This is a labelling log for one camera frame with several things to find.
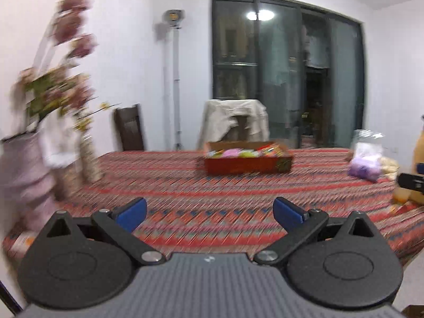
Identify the red cardboard box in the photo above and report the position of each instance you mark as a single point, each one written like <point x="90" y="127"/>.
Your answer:
<point x="245" y="166"/>

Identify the purple tissue pack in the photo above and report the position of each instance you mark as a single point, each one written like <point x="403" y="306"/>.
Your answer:
<point x="364" y="170"/>

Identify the studio light on stand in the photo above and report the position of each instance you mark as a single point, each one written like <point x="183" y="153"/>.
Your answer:
<point x="174" y="16"/>

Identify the wooden chair with jacket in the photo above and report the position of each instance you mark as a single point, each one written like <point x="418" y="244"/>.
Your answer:
<point x="240" y="129"/>

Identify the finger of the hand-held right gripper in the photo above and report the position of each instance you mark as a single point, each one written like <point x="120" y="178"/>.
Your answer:
<point x="410" y="182"/>
<point x="420" y="169"/>

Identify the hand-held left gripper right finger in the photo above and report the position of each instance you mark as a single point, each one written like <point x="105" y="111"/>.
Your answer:
<point x="288" y="213"/>

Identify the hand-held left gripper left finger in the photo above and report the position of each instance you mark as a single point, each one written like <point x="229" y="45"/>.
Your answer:
<point x="132" y="213"/>

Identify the speckled glass jar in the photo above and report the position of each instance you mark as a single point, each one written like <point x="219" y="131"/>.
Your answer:
<point x="66" y="184"/>

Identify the dark wooden chair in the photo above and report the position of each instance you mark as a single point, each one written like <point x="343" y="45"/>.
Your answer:
<point x="131" y="129"/>

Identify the yellow flower branches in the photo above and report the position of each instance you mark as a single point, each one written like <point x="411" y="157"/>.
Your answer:
<point x="99" y="109"/>

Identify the sliding glass door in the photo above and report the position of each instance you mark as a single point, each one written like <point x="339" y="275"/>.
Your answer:
<point x="281" y="73"/>

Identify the beige jacket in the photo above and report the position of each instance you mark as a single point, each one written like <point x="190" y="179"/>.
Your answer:
<point x="218" y="119"/>

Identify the pink snack bag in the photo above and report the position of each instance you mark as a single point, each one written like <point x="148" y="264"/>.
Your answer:
<point x="232" y="153"/>

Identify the glass cup with drink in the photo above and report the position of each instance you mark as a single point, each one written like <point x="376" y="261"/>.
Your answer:
<point x="401" y="196"/>

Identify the yellow thermos jug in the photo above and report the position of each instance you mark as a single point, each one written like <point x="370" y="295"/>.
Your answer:
<point x="418" y="154"/>

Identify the dried pink flower bouquet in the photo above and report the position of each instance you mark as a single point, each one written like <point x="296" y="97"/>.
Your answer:
<point x="73" y="39"/>

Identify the pile of snack packets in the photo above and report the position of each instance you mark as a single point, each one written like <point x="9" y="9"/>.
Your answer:
<point x="251" y="153"/>

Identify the small floral vase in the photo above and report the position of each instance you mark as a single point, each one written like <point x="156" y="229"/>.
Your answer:
<point x="89" y="159"/>

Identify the clear plastic bag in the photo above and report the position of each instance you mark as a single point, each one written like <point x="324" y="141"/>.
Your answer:
<point x="367" y="142"/>

